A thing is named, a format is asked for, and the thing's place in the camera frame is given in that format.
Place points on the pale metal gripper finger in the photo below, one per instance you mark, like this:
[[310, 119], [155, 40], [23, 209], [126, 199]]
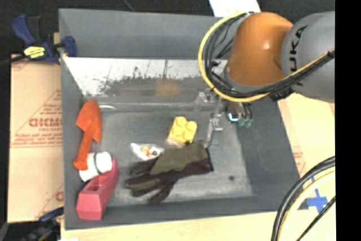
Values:
[[202, 100], [213, 134]]

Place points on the yellow toy brick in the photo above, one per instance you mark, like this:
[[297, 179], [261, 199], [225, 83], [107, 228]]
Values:
[[182, 129]]

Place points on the green and brown glove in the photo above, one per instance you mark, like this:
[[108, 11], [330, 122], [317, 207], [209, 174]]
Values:
[[180, 161]]

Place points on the grey metal bin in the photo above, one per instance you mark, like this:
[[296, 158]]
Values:
[[158, 36]]

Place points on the orange toy shovel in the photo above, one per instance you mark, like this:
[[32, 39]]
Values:
[[90, 121]]

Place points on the white roll with green band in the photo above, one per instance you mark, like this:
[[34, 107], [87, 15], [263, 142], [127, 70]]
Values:
[[97, 165]]

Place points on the pink plastic block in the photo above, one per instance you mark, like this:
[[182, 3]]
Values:
[[94, 200]]

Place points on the brown cardboard board, red print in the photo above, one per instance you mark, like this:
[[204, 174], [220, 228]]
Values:
[[34, 121]]

